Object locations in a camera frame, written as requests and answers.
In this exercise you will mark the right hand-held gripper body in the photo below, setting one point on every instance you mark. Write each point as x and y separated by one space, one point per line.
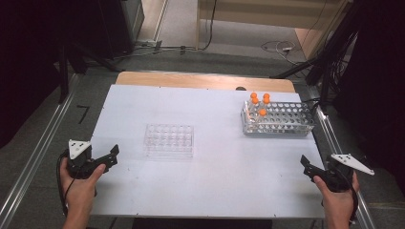
340 178

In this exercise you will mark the aluminium floor rail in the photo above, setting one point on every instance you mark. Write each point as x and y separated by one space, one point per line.
331 136
41 149

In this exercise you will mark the beige wooden desk frame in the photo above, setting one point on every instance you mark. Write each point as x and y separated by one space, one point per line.
270 16

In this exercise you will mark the black metal stand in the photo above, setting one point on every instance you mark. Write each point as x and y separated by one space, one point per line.
63 79

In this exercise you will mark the dark round table fitting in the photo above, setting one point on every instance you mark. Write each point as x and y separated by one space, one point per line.
241 88

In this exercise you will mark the black cabinet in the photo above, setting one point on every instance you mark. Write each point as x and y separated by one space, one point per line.
132 19

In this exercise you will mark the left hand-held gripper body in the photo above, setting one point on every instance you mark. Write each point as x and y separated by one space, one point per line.
79 165

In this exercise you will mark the perforated metal tube rack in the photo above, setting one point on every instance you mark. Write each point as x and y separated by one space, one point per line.
286 119

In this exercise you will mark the orange capped clear tube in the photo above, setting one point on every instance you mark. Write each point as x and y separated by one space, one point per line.
266 95
266 101
255 100
253 94
262 112

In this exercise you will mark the metal floor strip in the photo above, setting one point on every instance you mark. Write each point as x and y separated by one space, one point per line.
160 19

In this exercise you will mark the clear plastic tube rack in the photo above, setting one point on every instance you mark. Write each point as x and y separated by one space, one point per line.
168 140

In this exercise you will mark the dark curtain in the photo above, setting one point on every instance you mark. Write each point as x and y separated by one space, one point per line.
382 79
25 63

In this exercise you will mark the person's right hand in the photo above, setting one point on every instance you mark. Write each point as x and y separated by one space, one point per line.
339 202

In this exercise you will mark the person's left hand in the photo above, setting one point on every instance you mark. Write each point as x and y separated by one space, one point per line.
79 191

